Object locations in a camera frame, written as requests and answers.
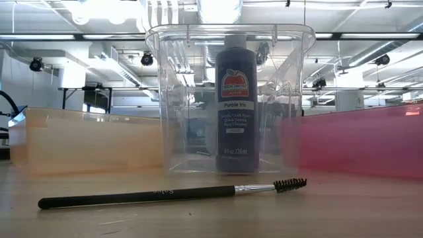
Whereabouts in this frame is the purple paint bottle white cap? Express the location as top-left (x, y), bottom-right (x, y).
top-left (215, 34), bottom-right (260, 175)

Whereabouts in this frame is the black spoolie brush silver ferrule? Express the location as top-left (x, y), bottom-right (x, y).
top-left (37, 177), bottom-right (308, 210)

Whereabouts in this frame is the clear plastic bin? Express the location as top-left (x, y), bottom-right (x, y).
top-left (145, 23), bottom-right (317, 175)

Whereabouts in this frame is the background black legged table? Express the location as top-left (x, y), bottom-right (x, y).
top-left (58, 85), bottom-right (160, 112)

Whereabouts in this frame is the orange translucent plastic bin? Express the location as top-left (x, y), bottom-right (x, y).
top-left (8, 106), bottom-right (165, 176)

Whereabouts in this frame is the pink translucent plastic bin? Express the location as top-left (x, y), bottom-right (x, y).
top-left (280, 102), bottom-right (423, 181)

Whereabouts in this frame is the black overhead beam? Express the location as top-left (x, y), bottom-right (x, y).
top-left (0, 32), bottom-right (423, 42)

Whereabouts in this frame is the black hose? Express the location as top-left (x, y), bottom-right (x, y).
top-left (0, 91), bottom-right (20, 133)

